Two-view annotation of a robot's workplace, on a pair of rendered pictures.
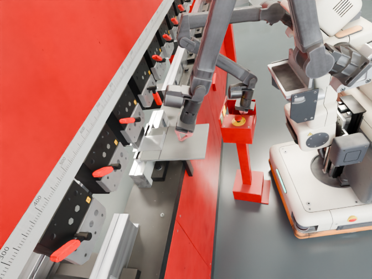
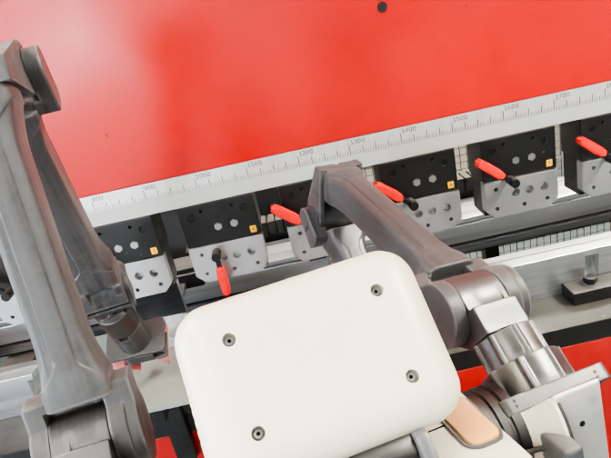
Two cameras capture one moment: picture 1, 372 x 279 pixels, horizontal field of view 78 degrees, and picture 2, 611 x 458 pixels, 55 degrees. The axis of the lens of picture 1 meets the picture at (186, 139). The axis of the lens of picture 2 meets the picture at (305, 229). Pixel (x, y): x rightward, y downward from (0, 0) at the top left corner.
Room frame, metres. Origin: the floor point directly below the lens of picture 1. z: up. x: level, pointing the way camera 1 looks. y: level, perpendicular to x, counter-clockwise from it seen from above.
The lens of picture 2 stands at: (0.58, -0.97, 1.61)
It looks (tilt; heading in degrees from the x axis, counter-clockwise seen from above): 22 degrees down; 65
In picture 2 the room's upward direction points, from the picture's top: 12 degrees counter-clockwise
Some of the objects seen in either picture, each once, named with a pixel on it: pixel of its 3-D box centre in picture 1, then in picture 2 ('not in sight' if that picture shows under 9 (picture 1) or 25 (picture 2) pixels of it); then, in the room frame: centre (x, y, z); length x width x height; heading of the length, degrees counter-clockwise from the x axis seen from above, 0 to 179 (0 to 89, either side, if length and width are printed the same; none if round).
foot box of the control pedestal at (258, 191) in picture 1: (252, 185); not in sight; (0.91, -0.34, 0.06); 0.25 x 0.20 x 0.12; 57
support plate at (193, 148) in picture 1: (175, 141); (157, 366); (0.68, 0.04, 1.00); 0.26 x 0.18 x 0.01; 65
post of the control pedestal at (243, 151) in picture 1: (244, 159); not in sight; (0.93, -0.31, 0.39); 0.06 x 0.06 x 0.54; 57
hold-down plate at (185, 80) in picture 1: (185, 81); not in sight; (1.27, -0.13, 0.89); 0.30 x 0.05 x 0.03; 155
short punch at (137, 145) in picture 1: (137, 135); (160, 304); (0.74, 0.18, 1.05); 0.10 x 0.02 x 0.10; 155
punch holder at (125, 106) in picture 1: (121, 115); (129, 253); (0.72, 0.19, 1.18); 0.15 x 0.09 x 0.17; 155
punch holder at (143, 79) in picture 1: (138, 83); (225, 232); (0.90, 0.10, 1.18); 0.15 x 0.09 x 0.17; 155
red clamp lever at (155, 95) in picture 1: (154, 96); (221, 272); (0.86, 0.06, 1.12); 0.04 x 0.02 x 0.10; 65
